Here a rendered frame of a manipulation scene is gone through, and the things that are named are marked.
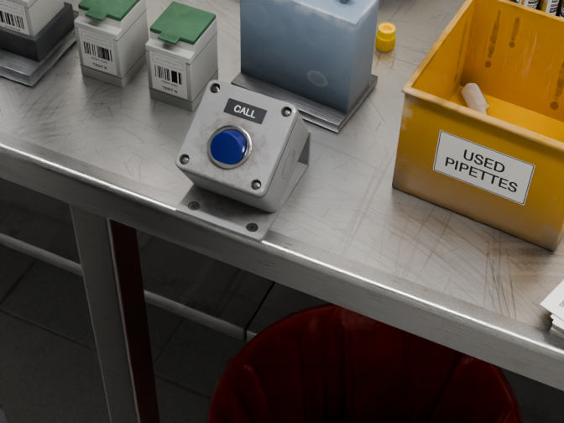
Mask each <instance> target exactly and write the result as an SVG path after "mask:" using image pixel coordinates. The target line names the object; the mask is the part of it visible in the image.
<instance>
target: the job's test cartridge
mask: <svg viewBox="0 0 564 423"><path fill-rule="evenodd" d="M64 6H65V4H64V0H0V26H2V27H4V28H7V29H11V30H15V31H18V32H20V33H23V34H27V35H30V36H33V37H34V36H35V35H36V34H37V33H38V32H39V31H40V30H41V29H42V28H43V27H44V26H45V25H46V24H47V23H48V22H49V21H50V20H51V19H52V18H53V17H54V16H55V15H56V14H57V13H58V12H59V11H60V10H61V9H62V8H63V7H64Z"/></svg>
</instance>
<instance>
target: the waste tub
mask: <svg viewBox="0 0 564 423"><path fill-rule="evenodd" d="M468 83H476V84H477V85H478V86H479V87H480V88H481V90H482V92H483V94H484V96H485V97H486V99H487V101H488V104H489V106H490V108H489V109H488V110H487V111H486V113H487V115H486V114H484V113H481V112H477V111H475V110H472V109H470V108H469V107H468V105H467V103H466V101H465V99H464V97H463V95H462V93H461V90H462V89H463V87H464V86H465V85H466V84H468ZM401 91H402V92H403V93H405V99H404V106H403V112H402V118H401V124H400V130H399V140H398V146H397V152H396V158H395V164H394V175H393V181H392V186H393V187H394V188H395V189H398V190H400V191H403V192H406V193H408V194H411V195H412V196H416V197H419V198H420V199H423V200H425V201H428V202H431V203H433V204H436V205H438V206H441V207H444V208H446V209H448V210H450V211H453V212H456V213H458V214H461V215H463V216H465V217H469V218H471V219H473V220H475V221H478V222H481V223H483V224H486V225H488V226H490V227H494V228H496V229H498V230H500V231H503V232H506V233H508V234H511V235H513V236H516V237H517V238H521V239H524V240H525V241H528V242H530V243H533V244H536V245H538V246H541V247H543V248H546V249H549V250H551V251H555V250H556V248H557V246H558V244H559V242H560V241H561V237H562V235H563V233H564V18H560V17H557V16H555V15H552V14H549V13H545V12H542V11H540V10H537V9H534V8H530V7H527V6H525V5H522V4H519V3H514V2H511V1H509V0H466V1H465V2H464V4H463V5H462V6H461V7H460V9H459V10H458V11H457V13H456V15H455V16H454V17H453V19H452V20H451V22H450V23H449V24H448V25H447V27H446V28H445V30H444V31H443V32H442V34H441V35H440V37H439V38H438V40H437V41H436V42H435V43H434V45H433V46H432V47H431V49H430V51H429V52H428V53H427V55H426V56H425V58H424V59H423V61H422V62H421V63H420V64H419V66H418V67H417V68H416V70H415V71H414V73H413V74H412V76H411V77H410V79H409V80H408V81H407V82H406V83H405V85H404V87H403V88H402V90H401Z"/></svg>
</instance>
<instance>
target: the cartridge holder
mask: <svg viewBox="0 0 564 423"><path fill-rule="evenodd" d="M64 4H65V6H64V7H63V8H62V9H61V10H60V11H59V12H58V13H57V14H56V15H55V16H54V17H53V18H52V19H51V20H50V21H49V22H48V23H47V24H46V25H45V26H44V27H43V28H42V29H41V30H40V31H39V32H38V33H37V34H36V35H35V36H34V37H33V36H30V35H27V34H23V33H20V32H18V31H15V30H11V29H7V28H4V27H2V26H0V76H4V77H7V78H9V79H11V80H14V81H18V82H21V83H23V84H26V85H29V86H33V85H34V84H35V83H36V82H37V81H38V80H39V79H40V77H41V76H42V75H43V74H44V73H45V72H46V71H47V70H48V69H49V68H50V67H51V66H52V65H53V64H54V63H55V62H56V61H57V60H58V59H59V58H60V57H61V56H62V55H63V54H64V53H65V52H66V51H67V50H68V49H69V48H70V47H71V46H72V45H73V43H74V42H75V41H76V31H75V28H74V26H75V25H74V20H75V19H76V18H77V17H78V16H79V12H78V11H76V10H73V7H72V4H70V3H66V2H64Z"/></svg>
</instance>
